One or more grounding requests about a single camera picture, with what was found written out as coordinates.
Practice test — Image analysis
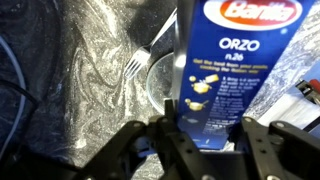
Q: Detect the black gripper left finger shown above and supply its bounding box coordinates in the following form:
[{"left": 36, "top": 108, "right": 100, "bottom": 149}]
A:
[{"left": 71, "top": 98, "right": 214, "bottom": 180}]

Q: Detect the red and black object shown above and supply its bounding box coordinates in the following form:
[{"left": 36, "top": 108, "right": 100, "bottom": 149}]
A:
[{"left": 295, "top": 78, "right": 320, "bottom": 105}]

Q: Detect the silver metal fork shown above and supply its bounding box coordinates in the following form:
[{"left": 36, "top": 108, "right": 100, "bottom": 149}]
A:
[{"left": 123, "top": 8, "right": 178, "bottom": 80}]

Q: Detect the glass pot lid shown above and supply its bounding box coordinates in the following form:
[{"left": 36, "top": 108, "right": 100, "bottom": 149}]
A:
[{"left": 145, "top": 51, "right": 178, "bottom": 116}]

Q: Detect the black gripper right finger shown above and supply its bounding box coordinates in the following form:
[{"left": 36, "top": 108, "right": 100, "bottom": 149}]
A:
[{"left": 233, "top": 116, "right": 320, "bottom": 180}]

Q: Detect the blue Barilla orzo pasta box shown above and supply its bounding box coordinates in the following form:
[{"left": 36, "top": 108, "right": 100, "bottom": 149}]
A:
[{"left": 173, "top": 0, "right": 316, "bottom": 150}]

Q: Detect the black power cable with plug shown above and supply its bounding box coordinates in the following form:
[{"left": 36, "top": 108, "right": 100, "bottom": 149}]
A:
[{"left": 0, "top": 78, "right": 40, "bottom": 112}]

